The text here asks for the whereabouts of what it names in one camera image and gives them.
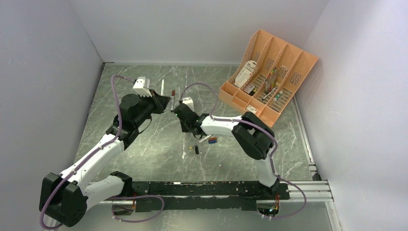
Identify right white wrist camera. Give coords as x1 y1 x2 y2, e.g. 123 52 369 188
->
182 97 195 112

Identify markers in organizer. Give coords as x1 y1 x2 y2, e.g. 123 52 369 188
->
256 67 283 102

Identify orange plastic desk organizer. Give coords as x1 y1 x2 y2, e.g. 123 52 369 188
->
219 29 318 127

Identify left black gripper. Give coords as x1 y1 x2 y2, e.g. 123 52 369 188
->
134 89 171 127

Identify aluminium rail frame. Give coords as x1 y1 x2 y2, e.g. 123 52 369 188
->
108 181 333 202

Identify purple cable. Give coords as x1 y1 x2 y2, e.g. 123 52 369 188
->
38 75 165 230
179 83 307 220

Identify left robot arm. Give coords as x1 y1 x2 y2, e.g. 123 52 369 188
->
39 89 171 230

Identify white pen black tip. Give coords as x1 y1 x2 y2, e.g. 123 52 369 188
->
170 90 176 112

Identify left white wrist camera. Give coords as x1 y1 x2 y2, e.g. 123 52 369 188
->
132 77 152 97

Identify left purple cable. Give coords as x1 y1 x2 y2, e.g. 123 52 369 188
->
38 75 165 230

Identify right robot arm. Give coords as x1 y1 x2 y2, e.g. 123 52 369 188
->
173 103 280 199

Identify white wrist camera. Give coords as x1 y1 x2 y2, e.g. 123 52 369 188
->
182 97 195 112
132 77 152 97

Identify white product card package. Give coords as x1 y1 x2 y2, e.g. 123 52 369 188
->
234 60 257 88

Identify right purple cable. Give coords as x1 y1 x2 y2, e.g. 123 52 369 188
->
179 83 307 220

